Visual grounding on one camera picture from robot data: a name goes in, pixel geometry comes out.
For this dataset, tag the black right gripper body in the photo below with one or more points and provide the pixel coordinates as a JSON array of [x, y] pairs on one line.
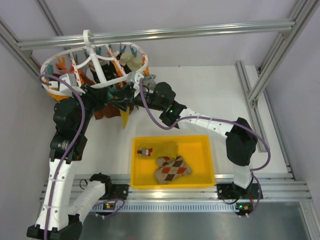
[[132, 101]]

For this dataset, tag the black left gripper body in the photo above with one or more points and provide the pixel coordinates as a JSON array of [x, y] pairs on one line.
[[91, 100]]

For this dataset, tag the grey sock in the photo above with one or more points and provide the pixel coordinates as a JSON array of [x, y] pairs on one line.
[[149, 81]]

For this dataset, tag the mustard sock with reindeer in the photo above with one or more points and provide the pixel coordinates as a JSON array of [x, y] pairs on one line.
[[158, 149]]

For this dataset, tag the mustard yellow sock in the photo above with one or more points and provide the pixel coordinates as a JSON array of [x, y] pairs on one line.
[[125, 117]]

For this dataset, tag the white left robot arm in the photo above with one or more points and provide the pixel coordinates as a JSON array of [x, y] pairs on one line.
[[58, 220]]

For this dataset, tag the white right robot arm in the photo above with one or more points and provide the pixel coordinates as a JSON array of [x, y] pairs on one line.
[[237, 136]]

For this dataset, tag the white round sock hanger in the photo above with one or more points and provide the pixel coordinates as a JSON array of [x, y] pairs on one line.
[[80, 57]]

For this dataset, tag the brown hanging sock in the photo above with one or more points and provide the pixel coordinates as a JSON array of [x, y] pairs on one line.
[[108, 111]]

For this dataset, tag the black striped hanging sock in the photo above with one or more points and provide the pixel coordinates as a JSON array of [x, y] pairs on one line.
[[108, 69]]

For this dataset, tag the cream hanging sock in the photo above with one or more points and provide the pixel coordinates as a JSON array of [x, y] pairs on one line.
[[131, 62]]

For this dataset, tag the pink hanging sock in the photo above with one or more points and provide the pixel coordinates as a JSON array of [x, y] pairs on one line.
[[63, 68]]

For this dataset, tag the aluminium top crossbar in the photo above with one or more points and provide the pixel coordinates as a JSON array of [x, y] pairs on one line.
[[64, 41]]

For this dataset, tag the argyle beige sock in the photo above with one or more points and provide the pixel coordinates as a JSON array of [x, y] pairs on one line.
[[170, 169]]

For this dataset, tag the yellow plastic bin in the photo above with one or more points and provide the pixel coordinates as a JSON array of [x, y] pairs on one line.
[[196, 151]]

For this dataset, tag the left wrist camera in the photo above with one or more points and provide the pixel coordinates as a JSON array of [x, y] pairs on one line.
[[70, 79]]

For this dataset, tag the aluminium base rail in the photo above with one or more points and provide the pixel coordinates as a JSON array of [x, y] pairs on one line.
[[279, 187]]

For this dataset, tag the aluminium right frame post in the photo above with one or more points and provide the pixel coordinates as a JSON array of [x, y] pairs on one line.
[[301, 13]]

